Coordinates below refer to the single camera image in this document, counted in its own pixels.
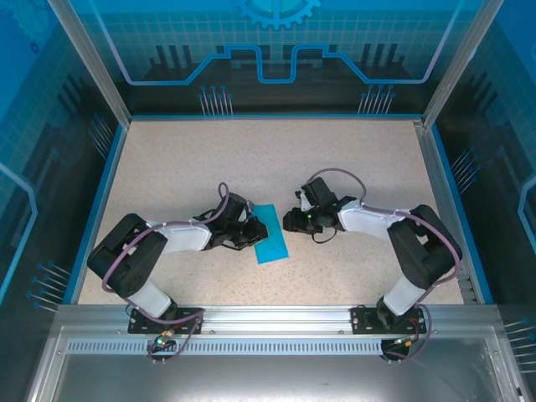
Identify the grey metal sheet tray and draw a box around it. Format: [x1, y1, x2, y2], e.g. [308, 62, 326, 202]
[23, 326, 527, 402]

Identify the blue table edge strip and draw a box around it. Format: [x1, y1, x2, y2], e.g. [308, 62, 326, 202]
[68, 122, 130, 306]
[429, 124, 496, 305]

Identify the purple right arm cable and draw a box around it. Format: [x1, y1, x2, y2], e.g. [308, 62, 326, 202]
[305, 167, 465, 363]

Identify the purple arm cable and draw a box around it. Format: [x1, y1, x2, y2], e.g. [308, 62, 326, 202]
[305, 167, 465, 363]
[101, 181, 230, 364]

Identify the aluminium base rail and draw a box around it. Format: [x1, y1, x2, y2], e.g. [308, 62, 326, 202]
[54, 303, 503, 337]

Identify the slotted grey cable duct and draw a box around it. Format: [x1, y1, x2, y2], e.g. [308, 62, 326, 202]
[65, 339, 389, 357]

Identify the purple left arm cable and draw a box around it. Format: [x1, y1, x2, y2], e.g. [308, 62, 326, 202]
[101, 181, 230, 364]

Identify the aluminium side rail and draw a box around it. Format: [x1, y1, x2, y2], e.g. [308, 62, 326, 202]
[412, 118, 479, 306]

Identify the cable connector with green light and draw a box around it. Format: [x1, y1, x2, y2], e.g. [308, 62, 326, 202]
[151, 329, 176, 352]

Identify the cable connector with orange wires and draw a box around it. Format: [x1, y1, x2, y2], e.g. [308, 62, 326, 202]
[391, 333, 421, 349]

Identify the aluminium frame post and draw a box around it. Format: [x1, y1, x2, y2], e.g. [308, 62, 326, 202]
[421, 0, 507, 129]
[44, 0, 134, 127]

